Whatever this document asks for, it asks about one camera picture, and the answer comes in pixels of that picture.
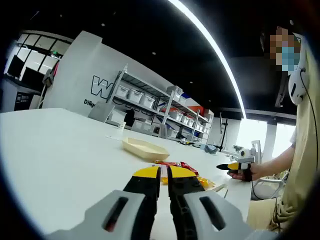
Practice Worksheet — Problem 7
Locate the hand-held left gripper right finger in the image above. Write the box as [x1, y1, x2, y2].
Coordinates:
[166, 164, 279, 240]

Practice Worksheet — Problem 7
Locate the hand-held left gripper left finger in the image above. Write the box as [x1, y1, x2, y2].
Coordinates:
[46, 166, 162, 240]

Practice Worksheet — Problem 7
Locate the red stick food packet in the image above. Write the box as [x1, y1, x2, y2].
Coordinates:
[154, 160, 199, 176]

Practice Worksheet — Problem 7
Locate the yellow pastry food packet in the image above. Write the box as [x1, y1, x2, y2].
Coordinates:
[159, 174, 216, 191]

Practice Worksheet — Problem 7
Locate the beige paper container tray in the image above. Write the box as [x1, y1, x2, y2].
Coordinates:
[121, 136, 171, 161]

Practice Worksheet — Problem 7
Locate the person's right hand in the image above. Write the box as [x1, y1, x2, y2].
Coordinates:
[229, 163, 261, 182]

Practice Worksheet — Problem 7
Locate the grey headset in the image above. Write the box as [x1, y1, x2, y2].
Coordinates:
[204, 144, 219, 155]

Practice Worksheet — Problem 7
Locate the black tripod stand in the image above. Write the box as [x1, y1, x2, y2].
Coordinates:
[218, 111, 230, 153]

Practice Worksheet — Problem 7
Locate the ceiling light strip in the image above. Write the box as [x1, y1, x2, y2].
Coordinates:
[168, 0, 248, 119]

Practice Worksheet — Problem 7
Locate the person in beige shirt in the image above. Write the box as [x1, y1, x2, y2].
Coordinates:
[246, 29, 320, 235]

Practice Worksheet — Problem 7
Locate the metal shelf rack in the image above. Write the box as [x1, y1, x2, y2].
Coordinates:
[106, 63, 213, 141]

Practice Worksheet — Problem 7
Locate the black bag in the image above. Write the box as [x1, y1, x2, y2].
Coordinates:
[124, 109, 136, 127]

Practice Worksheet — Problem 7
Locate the white chest-worn device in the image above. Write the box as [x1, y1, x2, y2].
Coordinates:
[287, 33, 310, 106]

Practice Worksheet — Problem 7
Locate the row of white storage bins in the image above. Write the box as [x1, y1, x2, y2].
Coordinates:
[114, 84, 212, 135]

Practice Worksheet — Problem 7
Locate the grey chair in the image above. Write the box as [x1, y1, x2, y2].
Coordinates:
[87, 101, 116, 123]

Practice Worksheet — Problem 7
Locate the dark grey counter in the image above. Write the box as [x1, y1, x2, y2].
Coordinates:
[13, 91, 42, 111]

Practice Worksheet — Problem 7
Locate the coat stand with grey bag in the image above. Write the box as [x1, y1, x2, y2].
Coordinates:
[41, 61, 62, 108]

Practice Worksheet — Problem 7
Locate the black monitor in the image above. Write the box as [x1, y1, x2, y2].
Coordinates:
[6, 54, 26, 77]
[22, 66, 46, 86]

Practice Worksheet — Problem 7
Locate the black device cable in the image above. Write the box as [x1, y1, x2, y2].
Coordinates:
[299, 69, 320, 176]

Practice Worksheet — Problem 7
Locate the white logo wall panel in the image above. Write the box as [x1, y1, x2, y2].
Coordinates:
[41, 29, 216, 131]

